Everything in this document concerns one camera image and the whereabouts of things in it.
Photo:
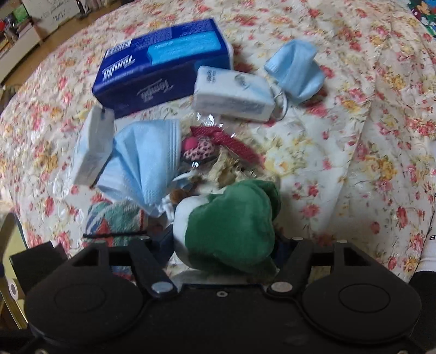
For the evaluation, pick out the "green plush toy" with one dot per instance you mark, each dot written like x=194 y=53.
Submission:
x=231 y=231

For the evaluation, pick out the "floral bedspread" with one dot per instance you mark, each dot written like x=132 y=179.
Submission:
x=340 y=136

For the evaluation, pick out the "white tissue pack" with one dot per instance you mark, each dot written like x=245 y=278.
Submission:
x=92 y=146
x=231 y=92

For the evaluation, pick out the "blue tissue box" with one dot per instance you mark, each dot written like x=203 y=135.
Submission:
x=153 y=68

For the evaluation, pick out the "wooden frame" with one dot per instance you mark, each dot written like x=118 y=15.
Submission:
x=12 y=245

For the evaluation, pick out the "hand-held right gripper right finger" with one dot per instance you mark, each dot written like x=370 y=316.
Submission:
x=293 y=265

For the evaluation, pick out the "colourful printed blanket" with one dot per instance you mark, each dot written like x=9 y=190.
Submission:
x=422 y=17

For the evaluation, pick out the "low white shelf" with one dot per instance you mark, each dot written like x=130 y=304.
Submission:
x=20 y=47

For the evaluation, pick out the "person's dark trousers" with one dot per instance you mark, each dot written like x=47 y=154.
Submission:
x=424 y=306

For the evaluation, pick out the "black box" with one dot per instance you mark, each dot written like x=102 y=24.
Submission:
x=37 y=265

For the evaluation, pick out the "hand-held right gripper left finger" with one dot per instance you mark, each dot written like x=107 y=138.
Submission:
x=165 y=246

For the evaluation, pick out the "white drawer cabinet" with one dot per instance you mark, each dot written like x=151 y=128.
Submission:
x=51 y=17

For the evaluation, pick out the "green patterned cloth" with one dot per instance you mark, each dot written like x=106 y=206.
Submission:
x=115 y=218

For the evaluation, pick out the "blue face mask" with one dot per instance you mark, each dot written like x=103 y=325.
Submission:
x=143 y=163
x=296 y=71

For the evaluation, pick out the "clear bag with red ribbon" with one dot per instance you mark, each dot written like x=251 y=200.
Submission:
x=235 y=143

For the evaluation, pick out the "person's white printed clothing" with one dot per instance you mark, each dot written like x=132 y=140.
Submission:
x=427 y=252

